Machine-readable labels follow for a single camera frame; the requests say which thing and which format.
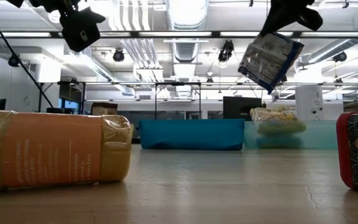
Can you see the silver ceiling duct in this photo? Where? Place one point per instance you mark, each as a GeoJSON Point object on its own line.
{"type": "Point", "coordinates": [185, 49]}

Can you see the blue ramen packet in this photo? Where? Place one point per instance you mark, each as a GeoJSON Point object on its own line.
{"type": "Point", "coordinates": [269, 59]}

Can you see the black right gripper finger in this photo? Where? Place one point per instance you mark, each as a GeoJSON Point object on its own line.
{"type": "Point", "coordinates": [278, 20]}
{"type": "Point", "coordinates": [311, 18]}

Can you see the black overhead frame bar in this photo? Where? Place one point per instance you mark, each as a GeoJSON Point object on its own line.
{"type": "Point", "coordinates": [172, 34]}

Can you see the green translucent plastic bin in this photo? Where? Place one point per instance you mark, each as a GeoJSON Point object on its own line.
{"type": "Point", "coordinates": [322, 137]}

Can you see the black round cap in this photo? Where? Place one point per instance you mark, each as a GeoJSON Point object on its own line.
{"type": "Point", "coordinates": [54, 110]}

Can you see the black background table frame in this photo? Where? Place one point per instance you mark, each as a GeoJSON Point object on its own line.
{"type": "Point", "coordinates": [179, 84]}

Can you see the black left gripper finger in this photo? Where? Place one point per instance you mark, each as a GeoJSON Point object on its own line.
{"type": "Point", "coordinates": [78, 35]}
{"type": "Point", "coordinates": [92, 17]}

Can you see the yellow translucent plastic bin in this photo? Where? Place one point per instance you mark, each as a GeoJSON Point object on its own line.
{"type": "Point", "coordinates": [132, 133]}

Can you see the white pillar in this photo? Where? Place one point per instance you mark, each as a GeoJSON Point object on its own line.
{"type": "Point", "coordinates": [309, 99]}

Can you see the black monitor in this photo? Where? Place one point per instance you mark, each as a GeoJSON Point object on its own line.
{"type": "Point", "coordinates": [235, 109]}

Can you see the dark monitor with blue glow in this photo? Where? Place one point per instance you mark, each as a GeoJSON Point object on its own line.
{"type": "Point", "coordinates": [73, 96]}

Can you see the orange spice bottle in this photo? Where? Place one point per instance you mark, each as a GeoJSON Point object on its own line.
{"type": "Point", "coordinates": [51, 149]}

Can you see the blue plastic bin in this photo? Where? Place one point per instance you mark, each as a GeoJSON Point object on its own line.
{"type": "Point", "coordinates": [191, 133]}

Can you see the brown spice bottle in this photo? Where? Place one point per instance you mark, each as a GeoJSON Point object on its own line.
{"type": "Point", "coordinates": [104, 109]}

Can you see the ramen packet with yellow edge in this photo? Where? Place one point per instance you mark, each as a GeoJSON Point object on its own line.
{"type": "Point", "coordinates": [275, 119]}

